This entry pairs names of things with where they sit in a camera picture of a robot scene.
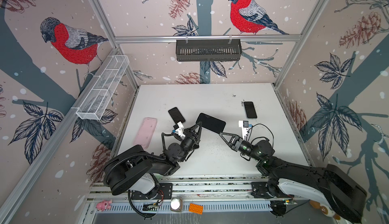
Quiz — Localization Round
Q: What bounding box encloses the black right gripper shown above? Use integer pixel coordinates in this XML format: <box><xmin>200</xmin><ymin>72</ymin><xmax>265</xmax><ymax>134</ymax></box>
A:
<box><xmin>221</xmin><ymin>133</ymin><xmax>262</xmax><ymax>163</ymax></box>

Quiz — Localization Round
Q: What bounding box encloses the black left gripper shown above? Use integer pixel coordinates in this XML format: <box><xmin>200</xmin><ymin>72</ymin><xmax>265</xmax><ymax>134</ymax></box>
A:
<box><xmin>178</xmin><ymin>123</ymin><xmax>202</xmax><ymax>164</ymax></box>

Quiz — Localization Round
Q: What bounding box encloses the large phone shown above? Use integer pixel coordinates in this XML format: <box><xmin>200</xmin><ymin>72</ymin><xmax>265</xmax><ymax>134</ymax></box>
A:
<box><xmin>196</xmin><ymin>113</ymin><xmax>226</xmax><ymax>134</ymax></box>

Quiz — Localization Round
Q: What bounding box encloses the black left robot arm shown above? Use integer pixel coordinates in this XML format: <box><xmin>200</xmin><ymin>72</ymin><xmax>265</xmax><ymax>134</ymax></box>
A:
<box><xmin>103</xmin><ymin>122</ymin><xmax>202</xmax><ymax>196</ymax></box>

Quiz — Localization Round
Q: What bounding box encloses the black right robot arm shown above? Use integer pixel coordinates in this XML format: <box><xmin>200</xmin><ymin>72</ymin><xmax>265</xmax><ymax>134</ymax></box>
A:
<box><xmin>220</xmin><ymin>132</ymin><xmax>367</xmax><ymax>223</ymax></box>

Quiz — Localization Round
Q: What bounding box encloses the black phone far left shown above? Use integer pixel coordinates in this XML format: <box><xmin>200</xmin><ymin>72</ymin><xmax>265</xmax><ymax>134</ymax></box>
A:
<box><xmin>168</xmin><ymin>107</ymin><xmax>186</xmax><ymax>124</ymax></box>

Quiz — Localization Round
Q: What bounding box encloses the small phone light case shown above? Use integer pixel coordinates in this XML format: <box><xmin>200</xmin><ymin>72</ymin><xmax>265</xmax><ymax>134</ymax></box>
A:
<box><xmin>243</xmin><ymin>101</ymin><xmax>257</xmax><ymax>119</ymax></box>

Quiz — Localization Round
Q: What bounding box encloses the pink phone case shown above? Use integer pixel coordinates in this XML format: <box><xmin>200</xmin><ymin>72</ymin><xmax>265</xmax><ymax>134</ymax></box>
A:
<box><xmin>133</xmin><ymin>118</ymin><xmax>158</xmax><ymax>149</ymax></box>

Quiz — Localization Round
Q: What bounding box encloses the clear jar white lid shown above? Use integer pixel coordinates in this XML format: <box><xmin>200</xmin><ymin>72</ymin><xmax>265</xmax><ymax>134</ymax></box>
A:
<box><xmin>170</xmin><ymin>197</ymin><xmax>183</xmax><ymax>212</ymax></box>

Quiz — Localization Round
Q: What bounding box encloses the orange toy brick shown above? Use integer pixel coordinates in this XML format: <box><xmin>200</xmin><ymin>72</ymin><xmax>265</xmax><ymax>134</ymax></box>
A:
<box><xmin>188</xmin><ymin>203</ymin><xmax>204</xmax><ymax>215</ymax></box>

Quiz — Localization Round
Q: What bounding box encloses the pink pig toy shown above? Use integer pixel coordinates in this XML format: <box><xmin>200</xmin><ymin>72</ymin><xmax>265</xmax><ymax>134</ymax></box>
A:
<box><xmin>96</xmin><ymin>200</ymin><xmax>112</xmax><ymax>212</ymax></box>

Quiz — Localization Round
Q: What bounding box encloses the brown white plush toy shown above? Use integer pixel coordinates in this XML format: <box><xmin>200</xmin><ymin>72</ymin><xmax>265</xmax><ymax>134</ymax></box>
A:
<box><xmin>309</xmin><ymin>200</ymin><xmax>341</xmax><ymax>221</ymax></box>

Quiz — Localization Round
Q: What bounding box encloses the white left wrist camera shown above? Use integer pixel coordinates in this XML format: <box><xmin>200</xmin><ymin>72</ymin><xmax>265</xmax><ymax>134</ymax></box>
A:
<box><xmin>172</xmin><ymin>122</ymin><xmax>185</xmax><ymax>140</ymax></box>

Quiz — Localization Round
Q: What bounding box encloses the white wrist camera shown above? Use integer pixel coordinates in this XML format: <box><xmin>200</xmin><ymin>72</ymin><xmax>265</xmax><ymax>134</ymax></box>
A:
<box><xmin>172</xmin><ymin>122</ymin><xmax>185</xmax><ymax>140</ymax></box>
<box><xmin>239</xmin><ymin>121</ymin><xmax>252</xmax><ymax>139</ymax></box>

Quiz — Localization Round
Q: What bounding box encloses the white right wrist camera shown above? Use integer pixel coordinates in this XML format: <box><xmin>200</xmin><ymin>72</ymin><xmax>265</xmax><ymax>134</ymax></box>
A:
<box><xmin>239</xmin><ymin>121</ymin><xmax>252</xmax><ymax>139</ymax></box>

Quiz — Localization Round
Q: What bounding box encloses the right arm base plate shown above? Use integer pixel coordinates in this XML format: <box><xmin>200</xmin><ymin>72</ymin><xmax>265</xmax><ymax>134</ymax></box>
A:
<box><xmin>251</xmin><ymin>181</ymin><xmax>277</xmax><ymax>199</ymax></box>

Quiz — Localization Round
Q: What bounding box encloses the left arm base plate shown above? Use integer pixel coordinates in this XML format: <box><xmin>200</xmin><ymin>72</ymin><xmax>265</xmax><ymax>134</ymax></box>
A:
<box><xmin>131</xmin><ymin>183</ymin><xmax>173</xmax><ymax>200</ymax></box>

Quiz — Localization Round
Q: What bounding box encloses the black wire wall basket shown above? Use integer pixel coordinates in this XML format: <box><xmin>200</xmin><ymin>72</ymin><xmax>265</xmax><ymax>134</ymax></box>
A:
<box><xmin>176</xmin><ymin>39</ymin><xmax>242</xmax><ymax>62</ymax></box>

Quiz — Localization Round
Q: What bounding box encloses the white mesh wall basket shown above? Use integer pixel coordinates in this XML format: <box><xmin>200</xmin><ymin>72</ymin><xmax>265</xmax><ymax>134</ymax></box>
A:
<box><xmin>76</xmin><ymin>55</ymin><xmax>129</xmax><ymax>120</ymax></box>

